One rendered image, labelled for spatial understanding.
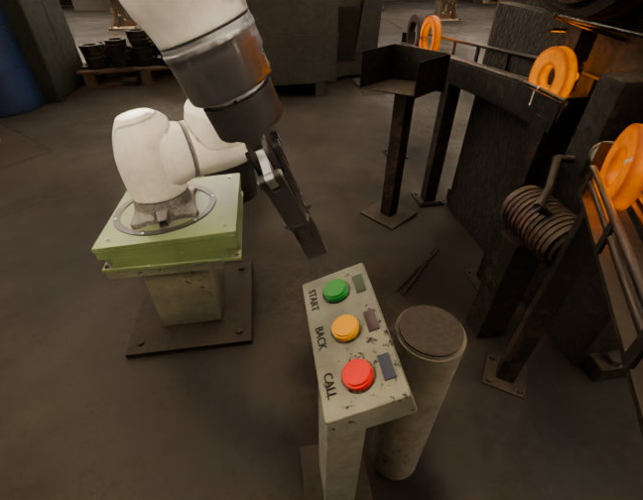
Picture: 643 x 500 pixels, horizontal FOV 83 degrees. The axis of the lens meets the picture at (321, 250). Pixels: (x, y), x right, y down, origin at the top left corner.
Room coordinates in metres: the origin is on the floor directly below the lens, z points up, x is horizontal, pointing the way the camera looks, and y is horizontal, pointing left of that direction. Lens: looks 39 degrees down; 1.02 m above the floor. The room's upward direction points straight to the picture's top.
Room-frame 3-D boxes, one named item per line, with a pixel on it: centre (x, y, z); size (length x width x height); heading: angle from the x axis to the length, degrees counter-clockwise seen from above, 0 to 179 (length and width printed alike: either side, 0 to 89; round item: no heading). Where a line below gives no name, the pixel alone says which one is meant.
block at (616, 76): (0.89, -0.71, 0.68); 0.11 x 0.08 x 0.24; 99
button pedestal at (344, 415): (0.33, -0.04, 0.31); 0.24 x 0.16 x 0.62; 9
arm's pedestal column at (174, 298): (0.91, 0.46, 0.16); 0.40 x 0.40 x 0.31; 9
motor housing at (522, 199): (0.77, -0.57, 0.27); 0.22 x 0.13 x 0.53; 9
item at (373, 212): (1.54, -0.32, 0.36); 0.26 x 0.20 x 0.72; 44
